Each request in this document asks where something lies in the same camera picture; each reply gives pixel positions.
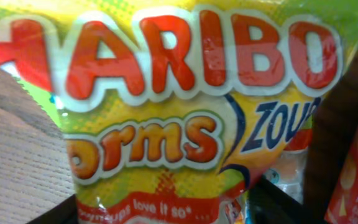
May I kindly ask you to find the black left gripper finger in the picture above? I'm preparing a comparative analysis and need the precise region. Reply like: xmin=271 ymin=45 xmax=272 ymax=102
xmin=27 ymin=195 xmax=79 ymax=224

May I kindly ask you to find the Haribo worms candy bag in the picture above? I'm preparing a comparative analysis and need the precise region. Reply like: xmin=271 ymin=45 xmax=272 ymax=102
xmin=0 ymin=0 xmax=358 ymax=223

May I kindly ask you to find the black open gift box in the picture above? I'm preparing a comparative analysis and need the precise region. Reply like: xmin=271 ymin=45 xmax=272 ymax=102
xmin=250 ymin=50 xmax=358 ymax=224

